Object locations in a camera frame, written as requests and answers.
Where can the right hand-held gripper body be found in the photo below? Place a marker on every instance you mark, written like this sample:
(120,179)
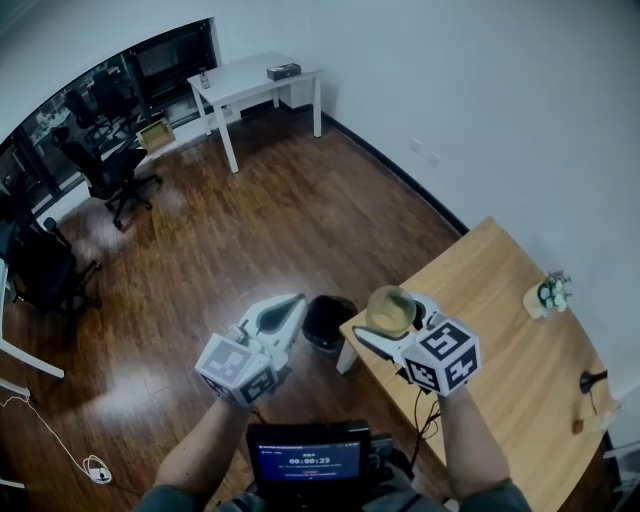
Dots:
(445,357)

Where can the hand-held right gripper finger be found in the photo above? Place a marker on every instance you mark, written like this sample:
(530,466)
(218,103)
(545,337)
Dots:
(429,312)
(390,347)

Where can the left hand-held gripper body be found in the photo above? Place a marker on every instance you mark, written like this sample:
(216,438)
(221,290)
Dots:
(235,370)

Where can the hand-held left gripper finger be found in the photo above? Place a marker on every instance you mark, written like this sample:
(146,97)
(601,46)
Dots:
(295,332)
(260,317)

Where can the textured clear glass cup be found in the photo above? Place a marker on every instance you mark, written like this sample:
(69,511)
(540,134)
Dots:
(381,327)

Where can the person's left forearm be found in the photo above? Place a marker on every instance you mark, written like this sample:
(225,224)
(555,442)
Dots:
(200,450)

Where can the person's right forearm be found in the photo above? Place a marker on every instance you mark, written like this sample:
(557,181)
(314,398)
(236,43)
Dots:
(472,445)

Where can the white bin black liner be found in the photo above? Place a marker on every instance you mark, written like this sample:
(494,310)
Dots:
(325,322)

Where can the wooden table white legs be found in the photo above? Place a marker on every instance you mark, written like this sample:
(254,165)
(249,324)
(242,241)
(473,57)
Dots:
(475,320)

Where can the white pot with flowers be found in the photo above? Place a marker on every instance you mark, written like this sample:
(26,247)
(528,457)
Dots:
(542,305)

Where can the chest-worn black tablet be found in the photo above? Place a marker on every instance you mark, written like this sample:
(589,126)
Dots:
(310,462)

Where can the white shade table lamp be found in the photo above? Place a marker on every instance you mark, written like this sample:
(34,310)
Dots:
(590,382)

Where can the person's grey shirt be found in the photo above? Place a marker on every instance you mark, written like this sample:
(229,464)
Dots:
(165,500)

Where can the small brown cup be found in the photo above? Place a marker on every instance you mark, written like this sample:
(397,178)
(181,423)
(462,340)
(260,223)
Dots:
(578,426)

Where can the white power strip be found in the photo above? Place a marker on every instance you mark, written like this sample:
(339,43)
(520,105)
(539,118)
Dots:
(97,471)

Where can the yellow open box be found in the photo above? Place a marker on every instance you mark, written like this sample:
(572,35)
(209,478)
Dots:
(156,136)

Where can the black office chair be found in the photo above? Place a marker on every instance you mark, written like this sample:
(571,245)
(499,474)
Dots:
(80,107)
(110,170)
(112,92)
(40,265)

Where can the white desk with drawer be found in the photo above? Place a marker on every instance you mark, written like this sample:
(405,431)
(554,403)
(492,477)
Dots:
(245,77)

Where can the small dark bottle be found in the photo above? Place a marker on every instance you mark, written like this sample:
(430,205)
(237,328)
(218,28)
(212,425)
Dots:
(204,79)

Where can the small black box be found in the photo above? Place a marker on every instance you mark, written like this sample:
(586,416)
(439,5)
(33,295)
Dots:
(282,71)

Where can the white wall socket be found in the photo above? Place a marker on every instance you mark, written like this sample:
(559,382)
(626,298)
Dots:
(434,159)
(416,146)

